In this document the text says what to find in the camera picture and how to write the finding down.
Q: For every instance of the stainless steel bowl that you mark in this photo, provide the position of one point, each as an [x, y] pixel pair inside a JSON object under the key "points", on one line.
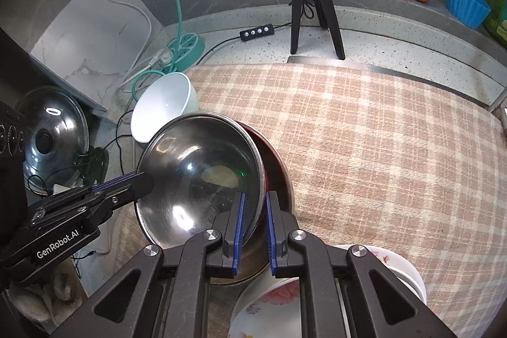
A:
{"points": [[190, 163]]}

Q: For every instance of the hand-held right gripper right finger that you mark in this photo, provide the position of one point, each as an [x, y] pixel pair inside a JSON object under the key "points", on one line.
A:
{"points": [[271, 231]]}

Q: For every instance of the white plate with red-flowered rim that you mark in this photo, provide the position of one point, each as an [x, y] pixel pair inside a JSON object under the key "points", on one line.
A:
{"points": [[273, 298]]}

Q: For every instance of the blue fluted cup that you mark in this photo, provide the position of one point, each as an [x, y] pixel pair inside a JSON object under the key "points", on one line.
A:
{"points": [[465, 5]]}

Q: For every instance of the beige plaid tablecloth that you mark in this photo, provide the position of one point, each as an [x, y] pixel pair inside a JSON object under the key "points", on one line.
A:
{"points": [[376, 144]]}

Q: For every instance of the pale green bowl, white inside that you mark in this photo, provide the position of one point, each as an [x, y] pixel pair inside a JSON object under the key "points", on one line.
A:
{"points": [[162, 104]]}

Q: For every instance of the steel pot lid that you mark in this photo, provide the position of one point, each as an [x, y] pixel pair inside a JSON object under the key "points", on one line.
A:
{"points": [[63, 124]]}

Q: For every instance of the black round stand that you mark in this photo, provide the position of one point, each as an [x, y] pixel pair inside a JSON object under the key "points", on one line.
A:
{"points": [[99, 163]]}

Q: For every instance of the red bowl with steel inside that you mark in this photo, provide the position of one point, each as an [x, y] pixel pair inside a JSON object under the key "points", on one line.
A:
{"points": [[279, 179]]}

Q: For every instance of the pale knitted cloth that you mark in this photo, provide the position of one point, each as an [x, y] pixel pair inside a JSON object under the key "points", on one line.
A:
{"points": [[39, 302]]}

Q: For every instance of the teal round power strip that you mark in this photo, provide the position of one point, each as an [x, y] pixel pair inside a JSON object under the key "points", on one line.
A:
{"points": [[190, 53]]}

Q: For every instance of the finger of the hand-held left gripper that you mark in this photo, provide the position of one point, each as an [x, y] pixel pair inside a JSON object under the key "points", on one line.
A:
{"points": [[115, 182], [142, 185]]}

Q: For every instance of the green box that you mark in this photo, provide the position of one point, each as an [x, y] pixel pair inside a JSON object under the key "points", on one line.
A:
{"points": [[499, 21]]}

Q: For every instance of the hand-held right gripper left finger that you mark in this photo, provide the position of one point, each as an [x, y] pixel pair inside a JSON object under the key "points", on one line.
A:
{"points": [[239, 231]]}

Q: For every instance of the white plug adapter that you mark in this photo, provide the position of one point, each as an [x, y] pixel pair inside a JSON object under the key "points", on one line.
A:
{"points": [[61, 188]]}

